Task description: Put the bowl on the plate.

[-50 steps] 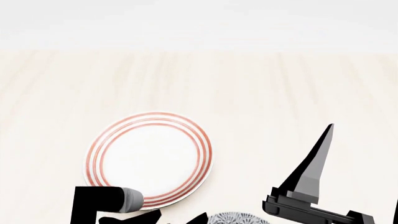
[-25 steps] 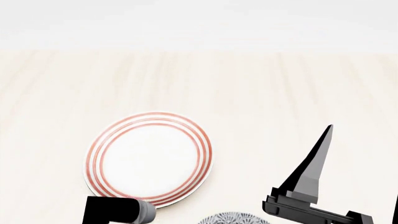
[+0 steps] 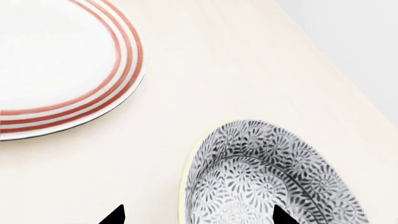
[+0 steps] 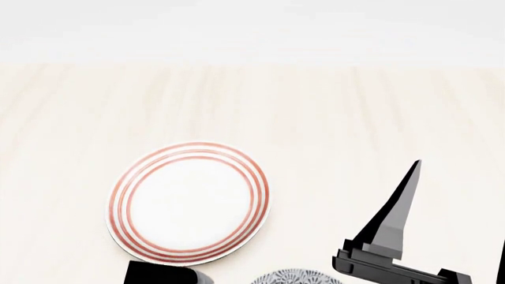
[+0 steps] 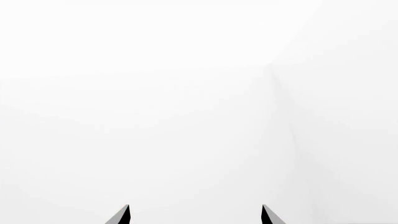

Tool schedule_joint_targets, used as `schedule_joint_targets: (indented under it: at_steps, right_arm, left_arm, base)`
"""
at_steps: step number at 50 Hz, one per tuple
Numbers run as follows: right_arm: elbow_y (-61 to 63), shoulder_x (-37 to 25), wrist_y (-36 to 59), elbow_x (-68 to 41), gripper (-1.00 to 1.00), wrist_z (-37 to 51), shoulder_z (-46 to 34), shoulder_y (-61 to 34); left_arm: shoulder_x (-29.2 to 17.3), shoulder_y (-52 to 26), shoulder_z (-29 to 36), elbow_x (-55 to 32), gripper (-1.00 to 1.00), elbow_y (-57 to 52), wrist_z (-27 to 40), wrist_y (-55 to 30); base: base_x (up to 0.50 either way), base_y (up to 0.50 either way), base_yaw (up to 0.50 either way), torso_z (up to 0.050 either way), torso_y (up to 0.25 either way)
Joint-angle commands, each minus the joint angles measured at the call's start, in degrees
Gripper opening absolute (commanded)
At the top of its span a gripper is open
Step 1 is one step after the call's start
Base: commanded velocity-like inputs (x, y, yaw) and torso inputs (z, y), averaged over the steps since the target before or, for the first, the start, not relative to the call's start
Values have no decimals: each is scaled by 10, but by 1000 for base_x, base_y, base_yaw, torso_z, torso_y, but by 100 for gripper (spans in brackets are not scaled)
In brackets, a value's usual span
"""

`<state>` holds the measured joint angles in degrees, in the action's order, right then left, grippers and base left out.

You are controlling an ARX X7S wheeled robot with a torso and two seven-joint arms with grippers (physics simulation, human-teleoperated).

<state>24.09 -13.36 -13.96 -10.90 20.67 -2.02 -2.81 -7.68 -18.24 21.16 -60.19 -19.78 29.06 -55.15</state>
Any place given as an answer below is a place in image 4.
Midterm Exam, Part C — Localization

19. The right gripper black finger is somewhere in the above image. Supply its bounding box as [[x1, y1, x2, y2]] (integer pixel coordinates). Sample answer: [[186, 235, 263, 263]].
[[496, 235, 505, 284], [352, 159, 423, 261]]

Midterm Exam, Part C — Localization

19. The white plate with red rings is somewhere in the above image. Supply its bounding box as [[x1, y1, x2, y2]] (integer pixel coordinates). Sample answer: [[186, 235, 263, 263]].
[[105, 140, 271, 267]]

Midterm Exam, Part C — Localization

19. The black bowl with white pattern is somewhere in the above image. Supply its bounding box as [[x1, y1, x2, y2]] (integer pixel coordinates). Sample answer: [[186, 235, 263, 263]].
[[250, 267, 345, 284]]

